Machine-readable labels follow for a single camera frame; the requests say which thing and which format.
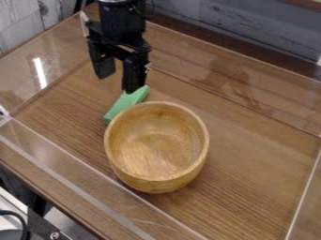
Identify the brown wooden bowl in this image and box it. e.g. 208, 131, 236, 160
104, 101, 210, 194

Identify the black cable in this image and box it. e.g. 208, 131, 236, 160
0, 209, 30, 240

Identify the green rectangular block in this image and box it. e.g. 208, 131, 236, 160
103, 85, 149, 125

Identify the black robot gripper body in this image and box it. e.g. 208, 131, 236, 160
84, 0, 152, 64

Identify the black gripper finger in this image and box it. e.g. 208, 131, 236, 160
121, 56, 149, 94
88, 42, 115, 80

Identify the clear acrylic tray enclosure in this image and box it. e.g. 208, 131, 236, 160
0, 18, 321, 240

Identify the black metal table frame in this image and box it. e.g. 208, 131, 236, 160
0, 167, 99, 240

